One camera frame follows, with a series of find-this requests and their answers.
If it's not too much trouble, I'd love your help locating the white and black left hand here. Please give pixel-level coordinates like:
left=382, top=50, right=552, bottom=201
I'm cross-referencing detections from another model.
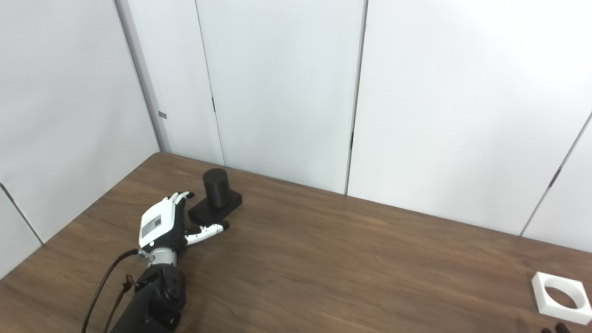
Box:
left=139, top=191, right=230, bottom=259

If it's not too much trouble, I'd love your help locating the white square piece with hole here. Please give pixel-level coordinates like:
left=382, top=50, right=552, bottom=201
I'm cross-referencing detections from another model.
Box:
left=531, top=272, right=592, bottom=325

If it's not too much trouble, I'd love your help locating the black peg with square base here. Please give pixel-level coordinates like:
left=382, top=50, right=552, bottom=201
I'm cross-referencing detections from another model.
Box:
left=188, top=168, right=243, bottom=227

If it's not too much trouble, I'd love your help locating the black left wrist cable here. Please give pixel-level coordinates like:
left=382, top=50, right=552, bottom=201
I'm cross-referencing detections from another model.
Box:
left=81, top=249, right=140, bottom=333

